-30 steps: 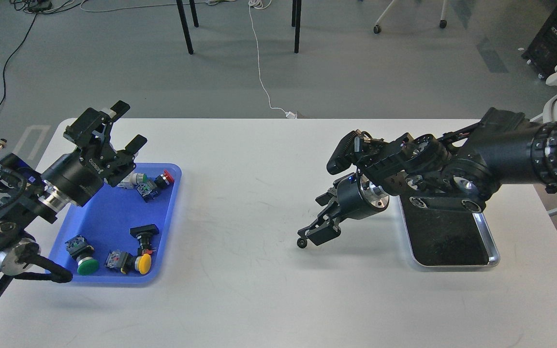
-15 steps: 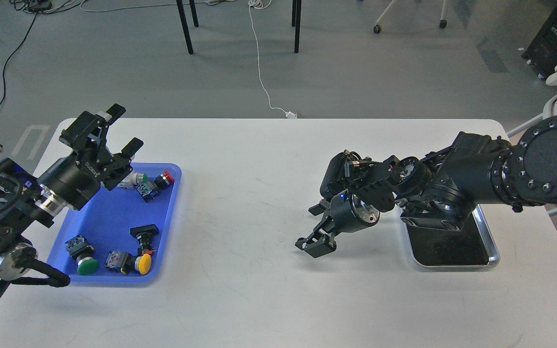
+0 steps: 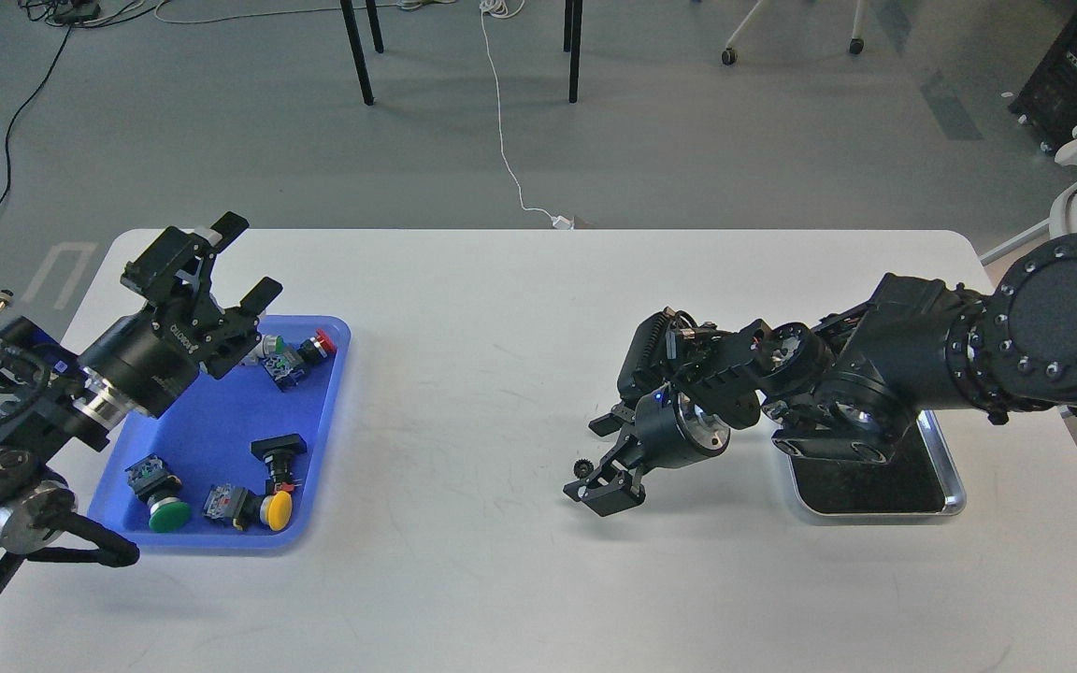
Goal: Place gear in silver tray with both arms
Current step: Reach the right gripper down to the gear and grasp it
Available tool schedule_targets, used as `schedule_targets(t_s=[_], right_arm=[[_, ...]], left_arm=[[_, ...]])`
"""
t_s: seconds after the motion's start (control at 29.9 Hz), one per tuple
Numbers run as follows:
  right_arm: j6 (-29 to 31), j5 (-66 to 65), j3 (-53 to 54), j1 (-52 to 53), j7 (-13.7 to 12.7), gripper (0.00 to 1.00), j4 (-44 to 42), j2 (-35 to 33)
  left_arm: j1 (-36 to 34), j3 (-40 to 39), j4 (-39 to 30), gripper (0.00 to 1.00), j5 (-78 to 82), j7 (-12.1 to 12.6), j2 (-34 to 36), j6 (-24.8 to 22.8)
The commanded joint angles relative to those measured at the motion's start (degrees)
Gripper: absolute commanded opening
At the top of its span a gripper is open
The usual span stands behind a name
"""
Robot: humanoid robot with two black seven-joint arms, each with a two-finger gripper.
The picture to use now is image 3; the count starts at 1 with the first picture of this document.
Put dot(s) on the black push button switch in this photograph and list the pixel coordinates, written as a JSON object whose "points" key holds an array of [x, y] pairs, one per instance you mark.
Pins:
{"points": [[277, 454]]}

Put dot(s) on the blue plastic tray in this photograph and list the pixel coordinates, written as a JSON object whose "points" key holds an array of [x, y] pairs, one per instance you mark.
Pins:
{"points": [[206, 436]]}

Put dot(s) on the white rolling chair base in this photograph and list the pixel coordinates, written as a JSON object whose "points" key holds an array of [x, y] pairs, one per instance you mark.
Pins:
{"points": [[797, 32]]}

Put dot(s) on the green push button switch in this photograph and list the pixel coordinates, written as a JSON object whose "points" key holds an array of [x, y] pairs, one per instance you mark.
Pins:
{"points": [[155, 485]]}

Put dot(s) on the red push button switch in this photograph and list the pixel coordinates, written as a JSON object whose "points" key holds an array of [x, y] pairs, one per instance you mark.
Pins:
{"points": [[293, 365]]}

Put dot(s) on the light green switch block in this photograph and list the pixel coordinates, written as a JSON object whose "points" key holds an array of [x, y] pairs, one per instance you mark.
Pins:
{"points": [[268, 346]]}

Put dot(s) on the silver metal tray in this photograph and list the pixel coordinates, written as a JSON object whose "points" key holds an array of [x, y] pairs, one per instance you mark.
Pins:
{"points": [[921, 483]]}

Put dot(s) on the image-right black gripper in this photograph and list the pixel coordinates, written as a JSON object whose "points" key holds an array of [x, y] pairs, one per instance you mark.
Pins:
{"points": [[664, 429]]}

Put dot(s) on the yellow push button switch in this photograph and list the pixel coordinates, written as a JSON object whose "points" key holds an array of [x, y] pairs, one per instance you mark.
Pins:
{"points": [[239, 507]]}

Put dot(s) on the image-left black gripper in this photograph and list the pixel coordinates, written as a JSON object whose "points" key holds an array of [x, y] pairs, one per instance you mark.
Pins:
{"points": [[154, 356]]}

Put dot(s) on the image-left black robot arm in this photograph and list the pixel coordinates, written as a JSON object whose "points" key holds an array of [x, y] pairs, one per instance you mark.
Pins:
{"points": [[50, 400]]}

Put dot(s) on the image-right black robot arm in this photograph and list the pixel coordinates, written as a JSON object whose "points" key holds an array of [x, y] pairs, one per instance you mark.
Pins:
{"points": [[848, 391]]}

